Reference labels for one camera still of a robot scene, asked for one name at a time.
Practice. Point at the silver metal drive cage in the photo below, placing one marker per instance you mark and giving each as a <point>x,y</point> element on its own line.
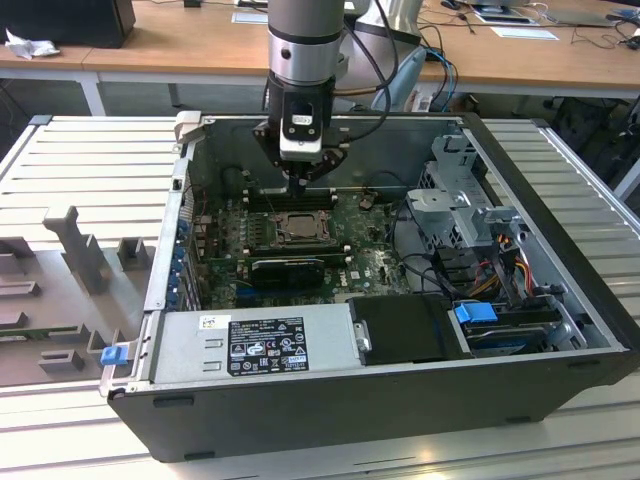
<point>440,205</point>

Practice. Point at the silver power supply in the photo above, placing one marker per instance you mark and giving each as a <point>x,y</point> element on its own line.
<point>180,345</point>

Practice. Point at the black RAM slot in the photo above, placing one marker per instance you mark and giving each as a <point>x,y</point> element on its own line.
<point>300,248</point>
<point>320,192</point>

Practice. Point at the black graphics card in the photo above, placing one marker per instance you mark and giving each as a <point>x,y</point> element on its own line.
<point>285,274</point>

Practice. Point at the crumpled white paper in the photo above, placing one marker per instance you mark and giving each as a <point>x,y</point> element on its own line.
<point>30,47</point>

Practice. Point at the black PC case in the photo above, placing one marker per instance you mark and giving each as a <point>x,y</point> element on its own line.
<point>350,415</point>

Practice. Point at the white paper sheet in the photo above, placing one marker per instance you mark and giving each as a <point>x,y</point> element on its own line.
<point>525,33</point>
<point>250,17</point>

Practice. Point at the green motherboard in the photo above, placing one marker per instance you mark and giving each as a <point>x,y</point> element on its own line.
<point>370,260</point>

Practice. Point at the black chair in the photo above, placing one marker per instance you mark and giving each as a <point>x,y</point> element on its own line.
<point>585,135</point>

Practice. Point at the green RAM stick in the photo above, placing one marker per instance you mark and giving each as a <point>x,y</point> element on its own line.
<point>35,331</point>

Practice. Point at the CPU socket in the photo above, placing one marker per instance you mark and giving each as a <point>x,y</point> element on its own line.
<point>276,230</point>

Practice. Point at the blue case latch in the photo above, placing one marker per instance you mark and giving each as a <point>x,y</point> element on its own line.
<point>114,357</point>

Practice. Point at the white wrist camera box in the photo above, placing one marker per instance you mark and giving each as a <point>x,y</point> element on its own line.
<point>300,147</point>

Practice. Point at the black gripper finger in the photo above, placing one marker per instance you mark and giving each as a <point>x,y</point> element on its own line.
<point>332,157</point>
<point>267,145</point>

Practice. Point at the black box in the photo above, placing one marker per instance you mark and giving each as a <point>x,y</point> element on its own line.
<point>65,22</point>

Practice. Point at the hard disk in blue carrier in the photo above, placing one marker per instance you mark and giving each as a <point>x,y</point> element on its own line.
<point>475,312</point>

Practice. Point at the grey parts rack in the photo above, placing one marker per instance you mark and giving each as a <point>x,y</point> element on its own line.
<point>65,280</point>

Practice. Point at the wooden desk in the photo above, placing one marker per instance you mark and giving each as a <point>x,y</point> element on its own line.
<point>175,45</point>

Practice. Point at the pale blue teach pendant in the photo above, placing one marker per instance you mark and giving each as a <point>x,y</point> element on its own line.
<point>407,70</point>

